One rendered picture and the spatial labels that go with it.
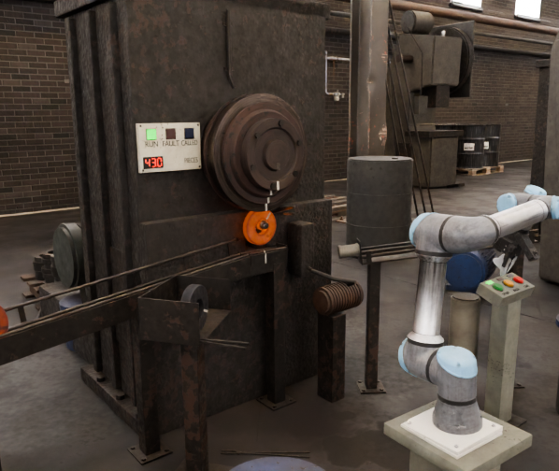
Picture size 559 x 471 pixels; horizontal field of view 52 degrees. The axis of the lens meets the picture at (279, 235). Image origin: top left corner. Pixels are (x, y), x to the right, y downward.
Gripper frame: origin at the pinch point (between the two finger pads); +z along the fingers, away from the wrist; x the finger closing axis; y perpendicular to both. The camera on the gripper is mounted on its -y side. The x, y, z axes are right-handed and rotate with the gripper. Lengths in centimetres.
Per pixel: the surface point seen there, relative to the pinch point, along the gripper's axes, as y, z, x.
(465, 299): 9.9, 18.8, 0.8
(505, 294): -4.4, 6.6, 1.4
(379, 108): 329, 50, -292
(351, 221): 214, 113, -162
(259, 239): 73, 16, 62
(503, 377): -16.1, 40.4, -3.2
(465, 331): 4.0, 30.8, 1.0
